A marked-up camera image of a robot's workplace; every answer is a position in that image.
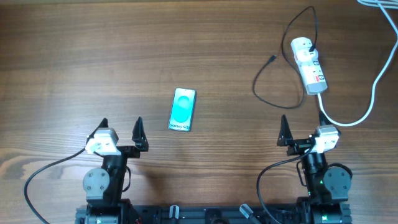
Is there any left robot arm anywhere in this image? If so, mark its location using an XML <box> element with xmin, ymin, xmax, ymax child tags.
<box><xmin>75</xmin><ymin>117</ymin><xmax>149</xmax><ymax>223</ymax></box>

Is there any white power strip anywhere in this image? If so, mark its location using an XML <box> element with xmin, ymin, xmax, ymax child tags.
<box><xmin>290</xmin><ymin>37</ymin><xmax>328</xmax><ymax>95</ymax></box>

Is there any black USB charging cable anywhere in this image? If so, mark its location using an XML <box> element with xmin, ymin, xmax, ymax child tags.
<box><xmin>252</xmin><ymin>6</ymin><xmax>319</xmax><ymax>110</ymax></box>

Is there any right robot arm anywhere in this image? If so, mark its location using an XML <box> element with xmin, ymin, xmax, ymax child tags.
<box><xmin>277</xmin><ymin>113</ymin><xmax>353</xmax><ymax>224</ymax></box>

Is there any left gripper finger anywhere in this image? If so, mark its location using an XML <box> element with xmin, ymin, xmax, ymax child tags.
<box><xmin>132</xmin><ymin>117</ymin><xmax>149</xmax><ymax>152</ymax></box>
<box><xmin>87</xmin><ymin>118</ymin><xmax>108</xmax><ymax>139</ymax></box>

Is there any right camera black cable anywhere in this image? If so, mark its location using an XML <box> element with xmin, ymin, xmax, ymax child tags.
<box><xmin>256</xmin><ymin>146</ymin><xmax>315</xmax><ymax>224</ymax></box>

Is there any smartphone with turquoise screen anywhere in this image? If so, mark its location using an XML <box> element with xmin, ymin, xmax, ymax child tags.
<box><xmin>168</xmin><ymin>88</ymin><xmax>197</xmax><ymax>132</ymax></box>

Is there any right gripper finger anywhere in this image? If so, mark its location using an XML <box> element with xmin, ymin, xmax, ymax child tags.
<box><xmin>277</xmin><ymin>114</ymin><xmax>294</xmax><ymax>146</ymax></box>
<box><xmin>318</xmin><ymin>111</ymin><xmax>341</xmax><ymax>134</ymax></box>

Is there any white USB charger plug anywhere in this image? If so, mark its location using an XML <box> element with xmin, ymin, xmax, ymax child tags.
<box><xmin>294</xmin><ymin>49</ymin><xmax>318</xmax><ymax>66</ymax></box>

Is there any white power strip cord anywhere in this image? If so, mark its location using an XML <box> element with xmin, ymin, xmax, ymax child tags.
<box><xmin>317</xmin><ymin>0</ymin><xmax>398</xmax><ymax>128</ymax></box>

